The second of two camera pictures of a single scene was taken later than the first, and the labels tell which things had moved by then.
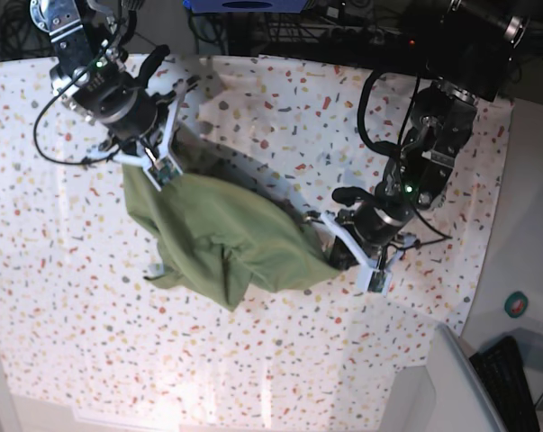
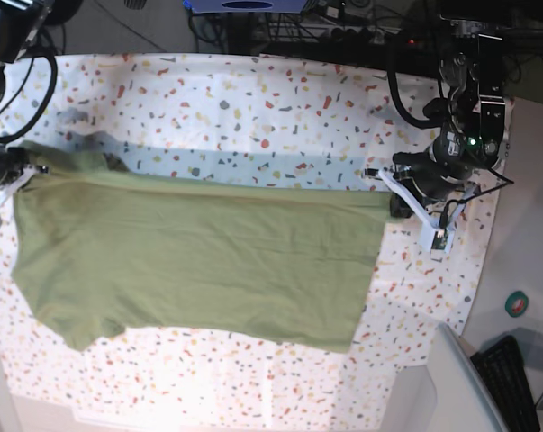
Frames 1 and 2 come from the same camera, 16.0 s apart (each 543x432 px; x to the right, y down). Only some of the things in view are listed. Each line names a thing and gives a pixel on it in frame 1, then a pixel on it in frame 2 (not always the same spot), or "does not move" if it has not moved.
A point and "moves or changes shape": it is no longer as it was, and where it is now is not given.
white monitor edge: (463, 402) does not move
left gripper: (118, 100) to (3, 165)
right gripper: (378, 223) to (450, 166)
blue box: (246, 6) does not move
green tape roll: (516, 304) does not move
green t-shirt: (224, 238) moves or changes shape
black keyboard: (500, 369) does not move
